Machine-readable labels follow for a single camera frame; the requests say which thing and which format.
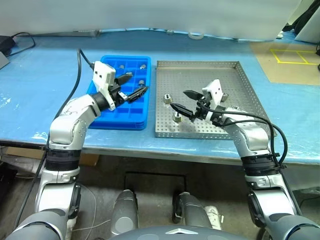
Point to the grey left robot leg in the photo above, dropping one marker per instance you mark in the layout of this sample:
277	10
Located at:
125	212

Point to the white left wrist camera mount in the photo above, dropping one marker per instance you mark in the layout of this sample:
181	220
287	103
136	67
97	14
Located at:
102	72

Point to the black floor mat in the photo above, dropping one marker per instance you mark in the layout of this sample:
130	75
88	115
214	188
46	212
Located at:
155	181

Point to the grey robot torso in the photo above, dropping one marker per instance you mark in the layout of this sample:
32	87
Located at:
175	233

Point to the grey monitor stand base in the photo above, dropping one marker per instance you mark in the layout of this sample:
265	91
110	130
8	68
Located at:
62	34

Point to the small shiny metal piece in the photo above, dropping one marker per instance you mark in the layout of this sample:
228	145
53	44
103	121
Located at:
170	31

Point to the metal nut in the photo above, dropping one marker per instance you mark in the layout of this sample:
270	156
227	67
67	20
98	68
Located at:
177	117
167	98

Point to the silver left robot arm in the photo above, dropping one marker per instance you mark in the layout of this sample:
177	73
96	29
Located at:
65	125

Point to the brown cardboard box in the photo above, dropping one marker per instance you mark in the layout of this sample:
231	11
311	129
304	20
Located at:
90	160
20	151

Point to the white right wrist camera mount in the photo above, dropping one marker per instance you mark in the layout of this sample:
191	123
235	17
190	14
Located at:
215	90

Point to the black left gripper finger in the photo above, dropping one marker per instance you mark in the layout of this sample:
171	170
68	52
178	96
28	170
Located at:
123	79
137	94

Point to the grey right robot leg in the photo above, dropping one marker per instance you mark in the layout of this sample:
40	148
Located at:
190	210

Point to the white rounded foot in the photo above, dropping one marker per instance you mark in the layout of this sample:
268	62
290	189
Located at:
213	216

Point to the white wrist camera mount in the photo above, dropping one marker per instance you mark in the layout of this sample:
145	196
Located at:
102	72
215	90

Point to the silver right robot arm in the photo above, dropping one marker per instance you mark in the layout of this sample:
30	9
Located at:
252	135

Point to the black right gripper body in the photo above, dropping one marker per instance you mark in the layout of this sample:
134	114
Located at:
202	108

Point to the blue compartment tray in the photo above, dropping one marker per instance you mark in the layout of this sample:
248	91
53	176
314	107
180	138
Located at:
125	117

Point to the grey robot leg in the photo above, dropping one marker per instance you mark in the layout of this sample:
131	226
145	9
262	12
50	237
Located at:
190	210
125	212

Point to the white tape roll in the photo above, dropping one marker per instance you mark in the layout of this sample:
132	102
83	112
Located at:
195	35

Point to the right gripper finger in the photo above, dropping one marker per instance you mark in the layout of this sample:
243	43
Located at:
182	109
193	95

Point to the brown board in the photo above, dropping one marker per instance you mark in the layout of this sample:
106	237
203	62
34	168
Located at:
287	72

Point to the perforated metal tray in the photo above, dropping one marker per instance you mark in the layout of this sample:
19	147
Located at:
200	75

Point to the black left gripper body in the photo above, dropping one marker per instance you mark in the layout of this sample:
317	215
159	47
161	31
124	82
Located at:
116	93

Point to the black power adapter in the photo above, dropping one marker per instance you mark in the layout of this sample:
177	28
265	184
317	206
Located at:
5	43

